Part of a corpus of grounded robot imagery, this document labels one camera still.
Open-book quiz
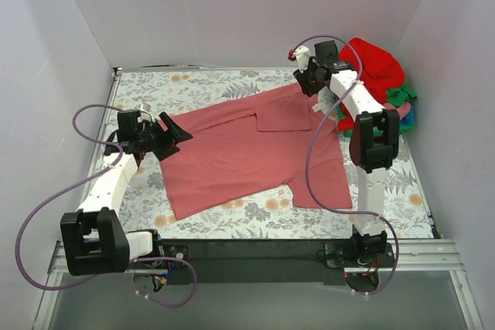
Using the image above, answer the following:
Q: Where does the red t shirt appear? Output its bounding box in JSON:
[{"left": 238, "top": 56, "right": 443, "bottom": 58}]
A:
[{"left": 336, "top": 37, "right": 406, "bottom": 132}]

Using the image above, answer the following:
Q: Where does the green t shirt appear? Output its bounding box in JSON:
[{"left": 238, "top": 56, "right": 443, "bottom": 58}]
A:
[{"left": 386, "top": 82, "right": 417, "bottom": 107}]

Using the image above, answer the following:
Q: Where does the blue t shirt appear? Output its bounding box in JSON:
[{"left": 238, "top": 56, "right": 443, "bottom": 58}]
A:
[{"left": 400, "top": 104, "right": 415, "bottom": 127}]

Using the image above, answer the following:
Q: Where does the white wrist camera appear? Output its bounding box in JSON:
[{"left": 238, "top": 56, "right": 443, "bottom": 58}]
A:
[
  {"left": 139, "top": 103, "right": 154, "bottom": 123},
  {"left": 288, "top": 46, "right": 311, "bottom": 73}
]

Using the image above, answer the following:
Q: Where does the green plastic basket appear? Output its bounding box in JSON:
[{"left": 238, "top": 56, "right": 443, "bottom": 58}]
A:
[{"left": 337, "top": 102, "right": 415, "bottom": 138}]

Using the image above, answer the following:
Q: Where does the pink t shirt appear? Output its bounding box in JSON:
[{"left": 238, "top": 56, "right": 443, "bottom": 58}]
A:
[
  {"left": 160, "top": 83, "right": 353, "bottom": 219},
  {"left": 384, "top": 101, "right": 411, "bottom": 121}
]

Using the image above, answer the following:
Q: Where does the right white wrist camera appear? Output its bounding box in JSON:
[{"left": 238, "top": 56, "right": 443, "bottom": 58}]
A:
[{"left": 288, "top": 46, "right": 311, "bottom": 73}]

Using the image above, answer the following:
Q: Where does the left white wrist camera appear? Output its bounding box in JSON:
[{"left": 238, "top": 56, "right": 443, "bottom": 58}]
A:
[{"left": 139, "top": 103, "right": 154, "bottom": 123}]

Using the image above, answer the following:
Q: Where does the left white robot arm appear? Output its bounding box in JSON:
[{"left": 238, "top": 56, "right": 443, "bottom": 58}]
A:
[{"left": 60, "top": 110, "right": 192, "bottom": 276}]

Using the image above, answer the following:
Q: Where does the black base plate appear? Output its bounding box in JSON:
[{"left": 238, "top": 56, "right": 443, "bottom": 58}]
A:
[{"left": 130, "top": 237, "right": 397, "bottom": 291}]

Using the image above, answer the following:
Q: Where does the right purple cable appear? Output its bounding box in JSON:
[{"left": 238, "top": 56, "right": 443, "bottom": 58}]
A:
[{"left": 293, "top": 35, "right": 400, "bottom": 296}]

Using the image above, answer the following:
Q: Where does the floral table mat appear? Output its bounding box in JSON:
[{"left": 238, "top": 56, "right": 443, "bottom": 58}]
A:
[{"left": 109, "top": 69, "right": 433, "bottom": 239}]

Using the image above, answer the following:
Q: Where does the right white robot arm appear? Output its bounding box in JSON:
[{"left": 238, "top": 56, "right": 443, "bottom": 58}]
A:
[{"left": 288, "top": 36, "right": 400, "bottom": 267}]

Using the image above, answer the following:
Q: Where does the aluminium frame rail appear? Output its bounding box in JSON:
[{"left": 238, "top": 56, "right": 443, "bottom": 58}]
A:
[{"left": 48, "top": 239, "right": 465, "bottom": 274}]

